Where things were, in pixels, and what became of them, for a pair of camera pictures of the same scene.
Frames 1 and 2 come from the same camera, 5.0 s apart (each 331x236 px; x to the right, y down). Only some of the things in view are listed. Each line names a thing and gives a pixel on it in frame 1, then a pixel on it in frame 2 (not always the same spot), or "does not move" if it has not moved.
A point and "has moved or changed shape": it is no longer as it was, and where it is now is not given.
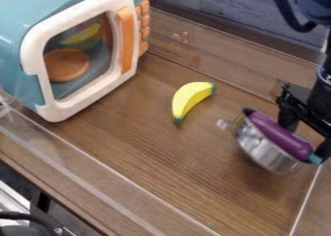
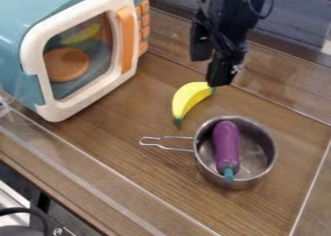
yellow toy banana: (186, 94) does not move
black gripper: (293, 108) to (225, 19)
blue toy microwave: (69, 45) does not move
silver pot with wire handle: (257, 148) has moved or changed shape
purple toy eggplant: (283, 138) to (226, 142)
